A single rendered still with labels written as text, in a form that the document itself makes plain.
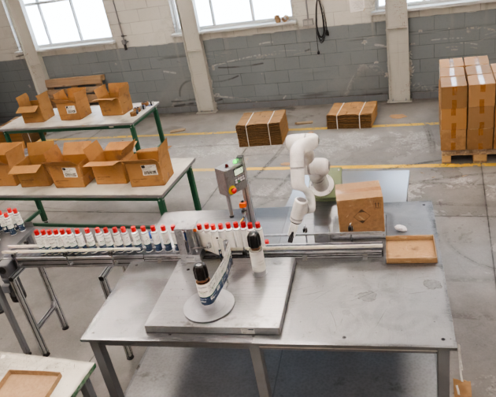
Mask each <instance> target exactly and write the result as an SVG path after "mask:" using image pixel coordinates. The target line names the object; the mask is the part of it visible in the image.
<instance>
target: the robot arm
mask: <svg viewBox="0 0 496 397"><path fill-rule="evenodd" d="M319 143H320V138H319V136H318V135H317V134H314V133H303V134H291V135H288V136H287V137H286V139H285V146H286V148H287V149H288V150H289V151H290V169H291V187H292V189H294V190H296V191H301V192H303V193H304V195H305V197H306V198H303V197H296V198H295V199H294V205H293V208H292V211H291V216H290V221H291V225H290V227H289V231H288V234H287V235H288V236H289V238H288V241H287V242H288V243H293V239H294V237H295V235H296V232H297V230H298V225H299V224H301V223H302V220H303V217H304V215H305V214H308V213H313V212H314V211H315V209H316V203H315V196H314V195H316V196H325V195H328V194H329V193H331V191H332V190H333V187H334V181H333V179H332V178H331V177H330V176H329V175H328V173H329V170H330V161H329V160H328V159H326V158H315V154H314V151H313V150H314V149H316V148H317V147H318V145H319ZM305 175H309V178H310V180H311V181H310V183H309V187H307V186H306V185H305Z"/></svg>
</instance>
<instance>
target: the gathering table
mask: <svg viewBox="0 0 496 397"><path fill-rule="evenodd" d="M24 226H25V228H26V231H24V232H20V230H19V231H17V234H16V235H15V236H11V235H10V233H8V234H5V233H4V230H3V231H1V232H0V233H1V235H0V238H1V240H0V261H1V260H2V258H3V257H4V256H5V255H6V254H2V251H4V250H16V248H8V245H21V244H22V243H23V242H24V241H25V240H27V241H28V242H29V244H28V245H35V242H34V240H33V238H32V235H31V234H32V233H33V232H34V230H35V228H34V225H33V223H32V221H29V222H24ZM4 312H5V314H6V316H7V319H8V321H9V323H10V325H11V327H12V329H13V332H14V334H15V336H16V338H17V340H18V342H19V344H20V347H21V349H22V351H23V352H24V354H31V352H30V349H29V346H28V344H27V342H26V340H25V338H24V335H23V333H22V331H21V330H20V326H19V325H18V323H17V320H16V318H15V316H14V314H13V311H12V310H11V307H10V305H9V303H8V301H7V299H6V296H5V294H4V293H3V291H2V288H1V285H0V314H3V313H4Z"/></svg>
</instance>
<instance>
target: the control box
mask: <svg viewBox="0 0 496 397"><path fill-rule="evenodd" d="M233 160H236V159H234V158H233V159H231V160H230V161H227V162H225V163H224V164H222V165H219V166H217V167H216V168H215V173H216V178H217V184H218V188H219V192H220V194H221V195H225V196H227V197H230V196H232V195H233V193H232V192H231V189H232V188H236V189H237V192H239V191H241V190H242V189H244V188H245V187H247V183H246V180H243V181H241V182H240V183H238V184H235V179H236V178H238V177H239V176H241V175H243V174H245V171H244V166H243V162H241V161H237V163H236V164H233ZM225 164H228V166H229V168H225ZM240 165H242V167H243V172H244V173H241V174H239V175H238V176H236V177H234V173H233V169H234V168H236V167H238V166H240ZM237 192H236V193H237Z"/></svg>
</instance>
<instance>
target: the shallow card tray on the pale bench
mask: <svg viewBox="0 0 496 397"><path fill-rule="evenodd" d="M61 378H62V375H61V372H54V371H42V370H19V369H10V370H8V372H7V373H6V374H5V376H4V377H3V378H2V379H1V381H0V397H50V396H51V394H52V393H53V391H54V389H55V388H56V387H57V384H58V383H59V381H60V379H61Z"/></svg>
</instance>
